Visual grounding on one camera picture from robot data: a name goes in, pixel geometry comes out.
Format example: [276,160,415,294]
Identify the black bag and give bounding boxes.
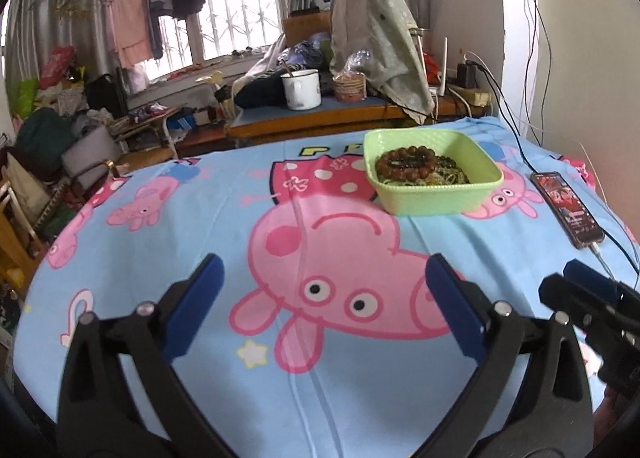
[82,73,126,119]

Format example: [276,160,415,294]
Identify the white enamel mug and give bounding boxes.
[280,69,322,112]

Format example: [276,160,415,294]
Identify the dark bead necklace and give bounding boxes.
[430,154,471,185]

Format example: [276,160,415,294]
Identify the brown bead bracelet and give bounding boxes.
[376,147,441,184]

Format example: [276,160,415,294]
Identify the smartphone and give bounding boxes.
[530,171,606,250]

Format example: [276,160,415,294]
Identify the wooden chair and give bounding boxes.
[0,178,51,285]

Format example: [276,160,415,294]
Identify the cream small fan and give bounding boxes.
[195,72,226,104]

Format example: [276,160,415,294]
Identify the dark green bag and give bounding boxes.
[15,107,76,164]

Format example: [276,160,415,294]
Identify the green plastic basket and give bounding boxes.
[363,129,505,217]

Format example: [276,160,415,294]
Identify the cartoon pig printed blanket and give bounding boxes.
[12,117,640,458]

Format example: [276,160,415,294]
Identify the pale green cloth cover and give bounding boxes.
[330,0,435,120]

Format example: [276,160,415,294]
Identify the grey bag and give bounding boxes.
[60,125,126,179]

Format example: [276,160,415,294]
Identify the small wooden school desk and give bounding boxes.
[112,106,186,159]

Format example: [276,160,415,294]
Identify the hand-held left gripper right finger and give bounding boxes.
[415,253,597,458]

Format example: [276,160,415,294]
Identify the red bag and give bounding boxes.
[40,46,79,90]

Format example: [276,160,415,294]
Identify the beige power strip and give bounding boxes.
[447,86,494,110]

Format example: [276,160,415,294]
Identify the cardboard box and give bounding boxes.
[282,12,334,47]

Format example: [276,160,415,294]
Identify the blue box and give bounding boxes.
[165,111,196,132]

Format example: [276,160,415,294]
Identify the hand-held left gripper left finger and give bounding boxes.
[56,253,236,458]

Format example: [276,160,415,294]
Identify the person's right forearm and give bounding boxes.
[592,383,629,445]

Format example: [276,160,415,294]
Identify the pink hanging garment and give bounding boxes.
[99,0,154,70]

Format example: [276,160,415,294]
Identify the pile of clothes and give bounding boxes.
[234,33,334,110]

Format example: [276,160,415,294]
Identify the white charging cable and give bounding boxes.
[589,242,640,290]

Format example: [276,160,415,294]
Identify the white router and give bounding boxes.
[422,37,451,100]

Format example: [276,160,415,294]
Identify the thin hanging wall cable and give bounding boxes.
[507,0,554,140]

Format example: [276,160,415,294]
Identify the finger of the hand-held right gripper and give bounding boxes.
[539,259,640,335]
[582,322,640,400]

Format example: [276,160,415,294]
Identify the window with white grille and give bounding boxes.
[50,0,287,70]

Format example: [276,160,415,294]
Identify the black power adapter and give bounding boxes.
[457,63,484,88]

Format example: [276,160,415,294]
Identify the black cable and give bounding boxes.
[470,58,640,272]

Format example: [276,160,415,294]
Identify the silver chain necklace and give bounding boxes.
[382,173,451,187]

